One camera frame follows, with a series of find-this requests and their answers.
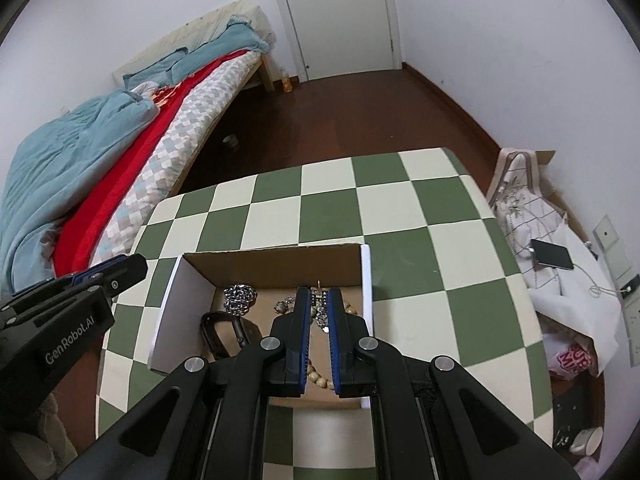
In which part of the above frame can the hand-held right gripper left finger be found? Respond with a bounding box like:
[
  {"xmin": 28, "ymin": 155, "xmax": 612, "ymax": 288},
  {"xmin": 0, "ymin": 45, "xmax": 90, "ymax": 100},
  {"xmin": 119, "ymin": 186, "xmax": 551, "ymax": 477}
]
[{"xmin": 65, "ymin": 286, "xmax": 312, "ymax": 480}]

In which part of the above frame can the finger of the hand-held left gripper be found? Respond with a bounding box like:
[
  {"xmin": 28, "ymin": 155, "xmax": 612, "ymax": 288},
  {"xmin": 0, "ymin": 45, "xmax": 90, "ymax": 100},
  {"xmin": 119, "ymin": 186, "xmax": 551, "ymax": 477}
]
[
  {"xmin": 14, "ymin": 255, "xmax": 129, "ymax": 307},
  {"xmin": 0, "ymin": 254, "xmax": 149, "ymax": 320}
]

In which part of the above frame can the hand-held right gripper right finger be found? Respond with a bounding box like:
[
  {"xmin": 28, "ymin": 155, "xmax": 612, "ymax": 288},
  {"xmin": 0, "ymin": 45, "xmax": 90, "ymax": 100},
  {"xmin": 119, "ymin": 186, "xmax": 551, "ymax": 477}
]
[{"xmin": 326, "ymin": 286, "xmax": 582, "ymax": 480}]

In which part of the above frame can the wooden bead bracelet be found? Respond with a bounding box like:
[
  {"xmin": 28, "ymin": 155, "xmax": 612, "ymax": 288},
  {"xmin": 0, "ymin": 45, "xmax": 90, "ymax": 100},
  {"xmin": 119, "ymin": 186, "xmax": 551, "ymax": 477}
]
[{"xmin": 305, "ymin": 299, "xmax": 359, "ymax": 392}]

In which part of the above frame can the thick silver chain bracelet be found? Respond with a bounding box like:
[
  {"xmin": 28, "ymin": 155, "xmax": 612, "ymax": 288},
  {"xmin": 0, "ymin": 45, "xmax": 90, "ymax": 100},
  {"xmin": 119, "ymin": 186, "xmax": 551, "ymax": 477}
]
[{"xmin": 222, "ymin": 283, "xmax": 259, "ymax": 317}]

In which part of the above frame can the black smartwatch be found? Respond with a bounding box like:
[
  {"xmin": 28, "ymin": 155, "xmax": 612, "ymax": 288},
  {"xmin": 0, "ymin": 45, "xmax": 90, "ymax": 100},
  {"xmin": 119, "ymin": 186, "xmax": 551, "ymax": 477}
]
[{"xmin": 199, "ymin": 311, "xmax": 262, "ymax": 361}]

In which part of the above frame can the white cardboard box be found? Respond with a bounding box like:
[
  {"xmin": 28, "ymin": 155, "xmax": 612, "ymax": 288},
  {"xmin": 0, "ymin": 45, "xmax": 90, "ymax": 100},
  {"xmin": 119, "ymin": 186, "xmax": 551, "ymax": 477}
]
[{"xmin": 147, "ymin": 242, "xmax": 375, "ymax": 409}]

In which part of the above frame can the red blanket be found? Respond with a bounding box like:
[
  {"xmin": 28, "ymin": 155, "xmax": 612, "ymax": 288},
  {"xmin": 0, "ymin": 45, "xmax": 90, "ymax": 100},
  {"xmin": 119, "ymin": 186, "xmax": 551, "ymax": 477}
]
[{"xmin": 52, "ymin": 50, "xmax": 251, "ymax": 279}]

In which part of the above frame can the large blue comforter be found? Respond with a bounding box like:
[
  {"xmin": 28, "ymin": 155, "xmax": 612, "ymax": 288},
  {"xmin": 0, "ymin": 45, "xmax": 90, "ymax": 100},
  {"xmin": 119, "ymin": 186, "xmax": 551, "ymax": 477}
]
[{"xmin": 0, "ymin": 88, "xmax": 162, "ymax": 294}]

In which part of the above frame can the grey white checkered quilt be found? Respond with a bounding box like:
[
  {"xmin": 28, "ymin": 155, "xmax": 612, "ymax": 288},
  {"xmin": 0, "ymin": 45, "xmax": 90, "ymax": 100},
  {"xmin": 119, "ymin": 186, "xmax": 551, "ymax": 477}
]
[{"xmin": 90, "ymin": 52, "xmax": 264, "ymax": 269}]

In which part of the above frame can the green white checkered tablecloth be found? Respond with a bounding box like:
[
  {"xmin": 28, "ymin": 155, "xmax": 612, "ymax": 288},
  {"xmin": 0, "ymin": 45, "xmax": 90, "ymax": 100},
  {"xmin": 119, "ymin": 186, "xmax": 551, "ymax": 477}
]
[{"xmin": 95, "ymin": 147, "xmax": 554, "ymax": 480}]

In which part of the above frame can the white red plastic bag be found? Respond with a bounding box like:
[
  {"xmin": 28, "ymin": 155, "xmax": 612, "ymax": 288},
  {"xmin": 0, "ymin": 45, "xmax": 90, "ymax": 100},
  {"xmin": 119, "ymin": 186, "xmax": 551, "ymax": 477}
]
[{"xmin": 542, "ymin": 317, "xmax": 601, "ymax": 381}]

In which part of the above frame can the black smartphone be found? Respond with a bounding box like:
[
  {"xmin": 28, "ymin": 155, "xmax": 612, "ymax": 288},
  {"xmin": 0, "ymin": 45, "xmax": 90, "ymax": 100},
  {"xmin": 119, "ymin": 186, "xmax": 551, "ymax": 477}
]
[{"xmin": 529, "ymin": 238, "xmax": 575, "ymax": 271}]

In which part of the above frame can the floral fabric bag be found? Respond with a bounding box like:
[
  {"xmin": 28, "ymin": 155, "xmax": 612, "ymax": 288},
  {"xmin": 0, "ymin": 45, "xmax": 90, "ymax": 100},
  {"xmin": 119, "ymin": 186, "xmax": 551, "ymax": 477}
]
[{"xmin": 487, "ymin": 147, "xmax": 567, "ymax": 291}]

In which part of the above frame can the wooden bed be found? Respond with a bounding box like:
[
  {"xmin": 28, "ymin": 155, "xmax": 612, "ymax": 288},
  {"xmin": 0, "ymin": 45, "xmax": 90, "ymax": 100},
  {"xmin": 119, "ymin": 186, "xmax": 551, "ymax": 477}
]
[{"xmin": 0, "ymin": 0, "xmax": 277, "ymax": 301}]

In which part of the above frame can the white patterned bag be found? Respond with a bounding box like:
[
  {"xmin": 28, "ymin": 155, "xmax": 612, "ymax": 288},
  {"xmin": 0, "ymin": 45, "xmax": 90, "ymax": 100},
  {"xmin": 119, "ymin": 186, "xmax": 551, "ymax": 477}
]
[{"xmin": 527, "ymin": 212, "xmax": 621, "ymax": 379}]

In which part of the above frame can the small blue blanket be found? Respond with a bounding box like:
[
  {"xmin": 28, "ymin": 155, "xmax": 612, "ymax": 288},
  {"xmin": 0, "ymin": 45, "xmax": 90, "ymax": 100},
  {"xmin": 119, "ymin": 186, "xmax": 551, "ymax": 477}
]
[{"xmin": 122, "ymin": 15, "xmax": 271, "ymax": 89}]

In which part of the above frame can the white mug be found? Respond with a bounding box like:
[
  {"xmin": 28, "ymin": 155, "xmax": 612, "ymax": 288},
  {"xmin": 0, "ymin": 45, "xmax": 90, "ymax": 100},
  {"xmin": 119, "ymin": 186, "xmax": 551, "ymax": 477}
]
[{"xmin": 569, "ymin": 426, "xmax": 605, "ymax": 457}]

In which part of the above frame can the brown cardboard sheet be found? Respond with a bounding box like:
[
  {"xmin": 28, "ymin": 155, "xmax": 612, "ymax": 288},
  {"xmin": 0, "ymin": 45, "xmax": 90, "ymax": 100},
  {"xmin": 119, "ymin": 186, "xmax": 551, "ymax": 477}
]
[{"xmin": 532, "ymin": 148, "xmax": 592, "ymax": 241}]

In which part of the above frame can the white door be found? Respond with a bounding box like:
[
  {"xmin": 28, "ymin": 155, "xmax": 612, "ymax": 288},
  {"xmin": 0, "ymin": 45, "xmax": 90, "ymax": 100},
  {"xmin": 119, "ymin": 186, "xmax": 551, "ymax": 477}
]
[{"xmin": 262, "ymin": 0, "xmax": 404, "ymax": 82}]

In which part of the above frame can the white charging cable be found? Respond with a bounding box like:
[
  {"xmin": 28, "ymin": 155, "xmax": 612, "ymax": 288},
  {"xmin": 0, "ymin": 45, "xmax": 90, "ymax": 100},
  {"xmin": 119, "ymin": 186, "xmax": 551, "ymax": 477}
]
[{"xmin": 510, "ymin": 210, "xmax": 632, "ymax": 302}]

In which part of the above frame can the white wall socket row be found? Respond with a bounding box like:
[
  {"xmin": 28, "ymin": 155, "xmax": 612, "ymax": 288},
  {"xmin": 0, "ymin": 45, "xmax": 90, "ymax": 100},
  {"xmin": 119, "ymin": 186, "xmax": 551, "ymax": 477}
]
[{"xmin": 592, "ymin": 213, "xmax": 640, "ymax": 361}]

